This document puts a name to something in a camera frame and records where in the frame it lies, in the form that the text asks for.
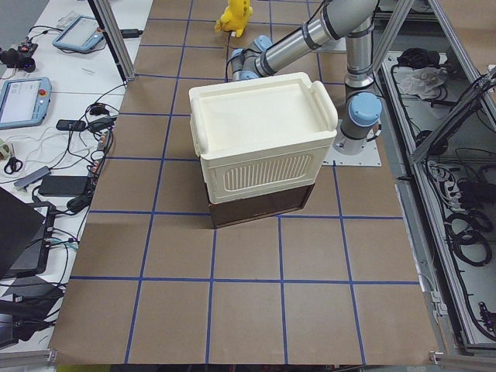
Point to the yellow plush dinosaur toy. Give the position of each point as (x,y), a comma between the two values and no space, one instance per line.
(235,17)

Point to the scissors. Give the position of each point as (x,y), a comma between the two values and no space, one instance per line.
(13,165)

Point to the black power brick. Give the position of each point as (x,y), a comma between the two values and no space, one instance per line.
(63,186)

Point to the cream plastic storage cabinet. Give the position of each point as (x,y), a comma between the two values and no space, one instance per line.
(261,136)

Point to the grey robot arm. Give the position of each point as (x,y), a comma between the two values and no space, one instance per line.
(334,20)

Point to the near blue teach pendant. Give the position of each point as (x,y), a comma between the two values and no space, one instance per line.
(24,102)

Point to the dark brown wooden drawer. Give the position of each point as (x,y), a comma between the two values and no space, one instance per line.
(230,213)

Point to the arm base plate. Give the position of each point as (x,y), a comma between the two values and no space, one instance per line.
(351,153)

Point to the black laptop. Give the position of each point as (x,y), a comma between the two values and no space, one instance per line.
(25,230)

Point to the blue teach pendant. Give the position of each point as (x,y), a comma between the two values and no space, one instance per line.
(81,36)
(24,102)

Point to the aluminium frame post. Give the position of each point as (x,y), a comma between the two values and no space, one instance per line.
(105,18)

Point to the far blue teach pendant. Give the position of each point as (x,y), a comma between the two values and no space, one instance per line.
(81,36)

